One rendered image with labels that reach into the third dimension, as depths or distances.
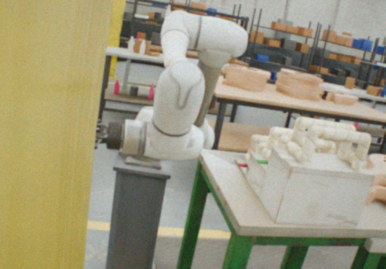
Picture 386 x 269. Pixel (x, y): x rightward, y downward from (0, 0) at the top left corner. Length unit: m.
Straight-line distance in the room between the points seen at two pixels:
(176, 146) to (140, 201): 0.95
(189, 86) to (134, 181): 1.06
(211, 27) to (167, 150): 0.59
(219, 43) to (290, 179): 0.61
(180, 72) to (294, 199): 0.46
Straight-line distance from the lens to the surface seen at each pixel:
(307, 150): 1.00
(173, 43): 1.28
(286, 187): 1.01
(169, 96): 0.83
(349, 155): 1.14
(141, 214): 1.89
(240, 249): 1.05
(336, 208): 1.11
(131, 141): 0.94
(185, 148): 0.96
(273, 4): 12.97
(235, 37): 1.39
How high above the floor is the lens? 1.41
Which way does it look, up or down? 15 degrees down
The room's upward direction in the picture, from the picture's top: 10 degrees clockwise
